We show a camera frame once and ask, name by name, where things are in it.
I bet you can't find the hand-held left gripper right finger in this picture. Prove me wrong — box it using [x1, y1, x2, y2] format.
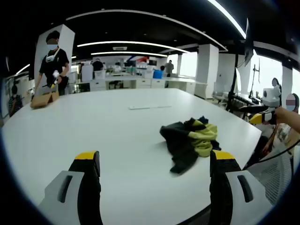
[209, 150, 274, 225]

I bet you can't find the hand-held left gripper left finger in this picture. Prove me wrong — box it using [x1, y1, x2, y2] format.
[37, 150, 104, 225]

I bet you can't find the yellow blue grey garment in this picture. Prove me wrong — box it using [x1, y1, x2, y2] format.
[159, 115, 222, 175]

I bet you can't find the person's right hand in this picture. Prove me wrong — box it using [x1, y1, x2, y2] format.
[269, 107, 293, 129]

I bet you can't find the black stand pole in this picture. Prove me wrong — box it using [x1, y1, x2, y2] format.
[225, 53, 240, 111]

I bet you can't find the grey mesh chair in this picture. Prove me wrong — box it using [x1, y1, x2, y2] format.
[246, 152, 295, 207]

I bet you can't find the brown cardboard box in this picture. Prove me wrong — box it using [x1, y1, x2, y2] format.
[30, 90, 60, 109]

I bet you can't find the thin white strip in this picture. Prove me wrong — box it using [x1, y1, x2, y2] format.
[128, 105, 172, 110]

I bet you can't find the black cable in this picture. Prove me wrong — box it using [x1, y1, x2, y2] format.
[243, 140, 300, 169]

